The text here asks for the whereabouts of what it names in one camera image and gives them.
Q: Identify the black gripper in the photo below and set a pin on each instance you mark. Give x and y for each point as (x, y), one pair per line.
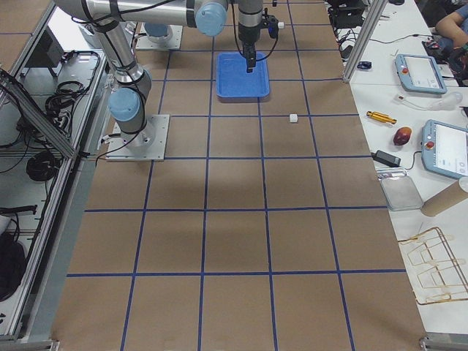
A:
(248, 35)

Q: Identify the lower teach pendant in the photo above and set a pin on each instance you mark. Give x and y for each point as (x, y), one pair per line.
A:
(444, 149)

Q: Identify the blue plastic tray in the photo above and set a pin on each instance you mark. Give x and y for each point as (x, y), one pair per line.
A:
(234, 82)

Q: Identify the person forearm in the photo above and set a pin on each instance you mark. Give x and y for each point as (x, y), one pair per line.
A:
(452, 27)

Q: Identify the gold wire rack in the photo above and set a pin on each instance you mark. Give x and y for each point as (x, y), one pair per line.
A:
(436, 274)

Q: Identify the aluminium frame post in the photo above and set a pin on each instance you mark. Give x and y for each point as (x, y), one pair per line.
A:
(367, 29)

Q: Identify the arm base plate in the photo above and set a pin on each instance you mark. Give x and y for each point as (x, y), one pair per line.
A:
(143, 42)
(149, 145)

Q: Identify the upper teach pendant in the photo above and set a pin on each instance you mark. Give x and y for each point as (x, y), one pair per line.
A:
(419, 74)

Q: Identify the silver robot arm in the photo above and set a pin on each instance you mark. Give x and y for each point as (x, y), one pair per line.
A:
(127, 103)
(158, 32)

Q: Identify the black power adapter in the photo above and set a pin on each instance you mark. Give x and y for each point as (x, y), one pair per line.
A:
(386, 158)

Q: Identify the cardboard tube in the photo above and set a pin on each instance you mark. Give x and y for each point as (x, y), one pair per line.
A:
(445, 199)

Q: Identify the teach pendant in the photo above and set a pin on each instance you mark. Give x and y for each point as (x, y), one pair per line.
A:
(444, 149)
(419, 74)

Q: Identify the yellow metal tool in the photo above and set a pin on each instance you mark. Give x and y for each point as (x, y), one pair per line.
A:
(381, 117)

